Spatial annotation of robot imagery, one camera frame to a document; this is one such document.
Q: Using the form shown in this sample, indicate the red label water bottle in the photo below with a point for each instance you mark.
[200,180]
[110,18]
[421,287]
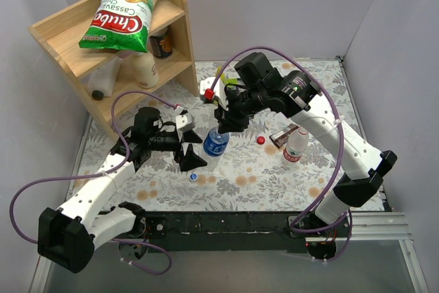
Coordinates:
[295,146]

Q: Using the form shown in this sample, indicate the cream plastic bottle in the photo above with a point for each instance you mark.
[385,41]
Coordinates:
[145,71]

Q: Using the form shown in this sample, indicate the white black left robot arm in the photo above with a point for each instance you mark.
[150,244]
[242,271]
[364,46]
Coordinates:
[70,234]

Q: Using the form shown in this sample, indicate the brown snack packet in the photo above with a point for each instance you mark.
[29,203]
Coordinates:
[280,138]

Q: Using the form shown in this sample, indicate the aluminium frame rail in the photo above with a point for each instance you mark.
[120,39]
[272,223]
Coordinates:
[379,226]

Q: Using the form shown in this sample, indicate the clear bottle black cap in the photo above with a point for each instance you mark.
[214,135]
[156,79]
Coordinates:
[102,81]

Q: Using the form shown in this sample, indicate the blue label water bottle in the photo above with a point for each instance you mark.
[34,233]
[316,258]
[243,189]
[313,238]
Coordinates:
[214,144]

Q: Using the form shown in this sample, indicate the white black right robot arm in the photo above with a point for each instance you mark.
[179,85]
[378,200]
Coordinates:
[359,167]

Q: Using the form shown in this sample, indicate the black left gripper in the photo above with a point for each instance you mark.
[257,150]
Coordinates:
[180,143]

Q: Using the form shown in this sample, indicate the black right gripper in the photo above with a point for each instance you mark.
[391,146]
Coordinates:
[232,119]

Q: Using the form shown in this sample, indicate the blue white bottle cap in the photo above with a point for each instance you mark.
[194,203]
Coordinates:
[193,177]

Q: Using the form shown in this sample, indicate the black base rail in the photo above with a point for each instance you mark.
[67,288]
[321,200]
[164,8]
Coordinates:
[184,231]

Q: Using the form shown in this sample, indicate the wooden shelf rack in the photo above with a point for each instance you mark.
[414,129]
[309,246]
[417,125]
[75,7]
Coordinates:
[61,32]

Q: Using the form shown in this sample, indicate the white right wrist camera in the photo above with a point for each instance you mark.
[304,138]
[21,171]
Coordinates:
[212,90]

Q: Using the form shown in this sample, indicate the dark orange drink can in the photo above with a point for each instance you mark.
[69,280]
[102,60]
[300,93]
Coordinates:
[161,43]

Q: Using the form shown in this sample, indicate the green cassava chips bag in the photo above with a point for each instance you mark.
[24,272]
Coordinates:
[120,25]

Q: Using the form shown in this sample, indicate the yellow glue bottle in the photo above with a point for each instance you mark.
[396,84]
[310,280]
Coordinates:
[228,76]

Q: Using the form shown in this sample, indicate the red bottle cap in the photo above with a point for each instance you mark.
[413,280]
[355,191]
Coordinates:
[260,140]

